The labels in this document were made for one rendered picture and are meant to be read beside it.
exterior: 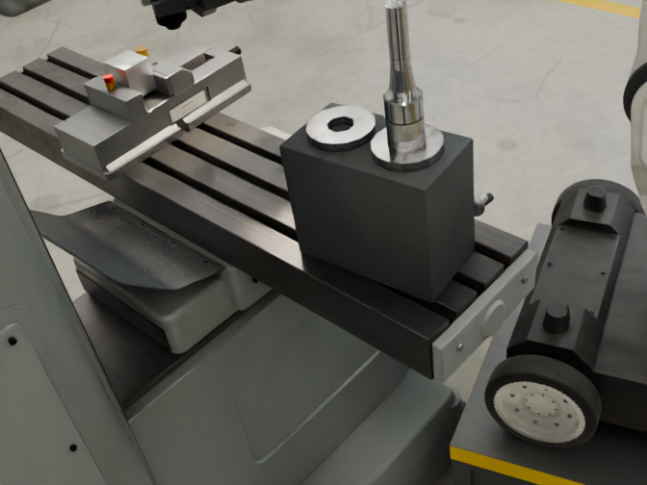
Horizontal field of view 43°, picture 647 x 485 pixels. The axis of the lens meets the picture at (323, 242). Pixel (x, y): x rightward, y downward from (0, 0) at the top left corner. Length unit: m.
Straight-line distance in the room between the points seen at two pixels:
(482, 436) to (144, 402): 0.64
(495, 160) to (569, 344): 1.55
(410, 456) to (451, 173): 0.98
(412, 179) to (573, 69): 2.54
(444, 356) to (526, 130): 2.11
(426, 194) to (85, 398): 0.55
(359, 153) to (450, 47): 2.67
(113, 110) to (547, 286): 0.86
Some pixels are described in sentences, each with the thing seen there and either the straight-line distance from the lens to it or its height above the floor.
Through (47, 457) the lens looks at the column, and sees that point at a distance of 1.18.
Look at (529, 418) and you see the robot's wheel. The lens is 1.56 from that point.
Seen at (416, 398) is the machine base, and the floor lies 0.20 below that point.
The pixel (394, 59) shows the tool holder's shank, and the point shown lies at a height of 1.26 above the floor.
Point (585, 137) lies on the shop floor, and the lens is 3.07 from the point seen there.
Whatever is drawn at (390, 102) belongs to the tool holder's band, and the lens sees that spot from 0.96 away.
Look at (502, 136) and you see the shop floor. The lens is 3.06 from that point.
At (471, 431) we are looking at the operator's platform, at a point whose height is 0.40.
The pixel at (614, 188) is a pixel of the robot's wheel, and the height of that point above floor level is 0.60.
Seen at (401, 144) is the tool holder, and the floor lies 1.15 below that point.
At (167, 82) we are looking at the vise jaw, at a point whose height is 1.04.
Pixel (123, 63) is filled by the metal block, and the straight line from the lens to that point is 1.46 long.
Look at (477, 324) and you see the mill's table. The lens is 1.09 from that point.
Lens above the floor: 1.70
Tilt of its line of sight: 40 degrees down
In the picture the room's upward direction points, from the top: 10 degrees counter-clockwise
